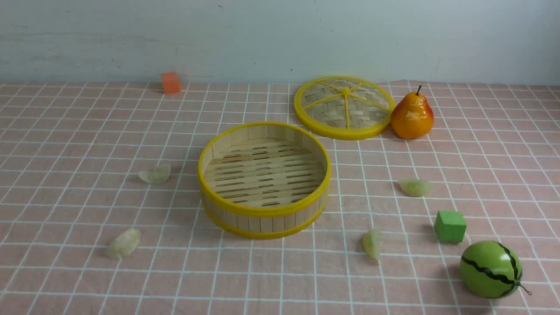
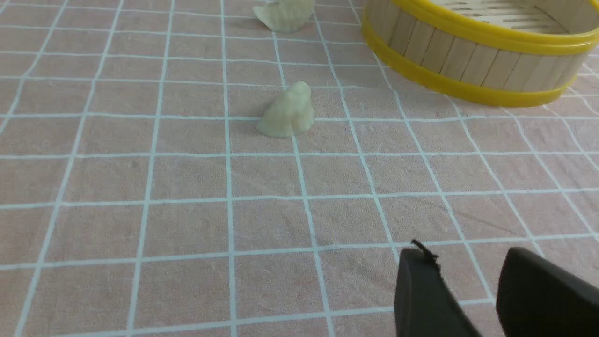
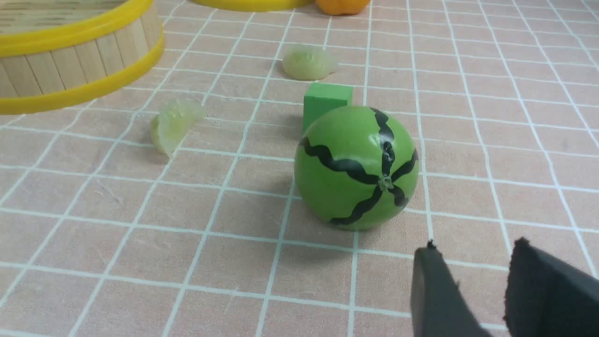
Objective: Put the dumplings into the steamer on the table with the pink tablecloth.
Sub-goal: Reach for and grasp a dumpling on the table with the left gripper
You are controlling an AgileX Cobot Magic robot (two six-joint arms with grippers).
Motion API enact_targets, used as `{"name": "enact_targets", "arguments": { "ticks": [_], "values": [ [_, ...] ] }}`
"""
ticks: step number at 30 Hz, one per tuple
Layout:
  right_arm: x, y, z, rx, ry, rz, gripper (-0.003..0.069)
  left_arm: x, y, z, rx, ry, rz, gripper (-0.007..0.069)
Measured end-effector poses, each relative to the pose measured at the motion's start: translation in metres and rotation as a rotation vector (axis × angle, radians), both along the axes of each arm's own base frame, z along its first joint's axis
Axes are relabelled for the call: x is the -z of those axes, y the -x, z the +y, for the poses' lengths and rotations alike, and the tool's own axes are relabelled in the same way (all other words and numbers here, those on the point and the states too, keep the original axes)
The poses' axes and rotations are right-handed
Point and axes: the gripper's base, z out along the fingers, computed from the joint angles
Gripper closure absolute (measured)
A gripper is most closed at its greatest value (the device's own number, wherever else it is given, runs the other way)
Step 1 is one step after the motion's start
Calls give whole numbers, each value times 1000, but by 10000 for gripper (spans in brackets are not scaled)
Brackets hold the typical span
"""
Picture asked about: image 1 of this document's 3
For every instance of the orange yellow toy pear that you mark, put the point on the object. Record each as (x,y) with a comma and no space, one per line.
(412,117)

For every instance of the bamboo steamer tray yellow rim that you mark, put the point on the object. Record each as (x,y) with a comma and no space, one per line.
(264,180)

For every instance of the orange foam cube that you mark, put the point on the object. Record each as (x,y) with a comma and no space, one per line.
(170,83)

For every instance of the woven bamboo steamer lid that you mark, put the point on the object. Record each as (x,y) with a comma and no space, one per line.
(343,108)

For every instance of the white dumpling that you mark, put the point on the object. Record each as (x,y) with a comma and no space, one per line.
(124,244)
(156,175)

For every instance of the green toy watermelon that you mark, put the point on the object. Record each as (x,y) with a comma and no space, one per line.
(491,270)

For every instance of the green foam cube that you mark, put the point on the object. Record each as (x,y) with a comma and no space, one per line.
(450,226)

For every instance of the pink checkered tablecloth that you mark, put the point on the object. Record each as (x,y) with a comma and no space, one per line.
(70,154)

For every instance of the green dumpling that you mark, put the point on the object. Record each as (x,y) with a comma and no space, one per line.
(371,243)
(415,187)

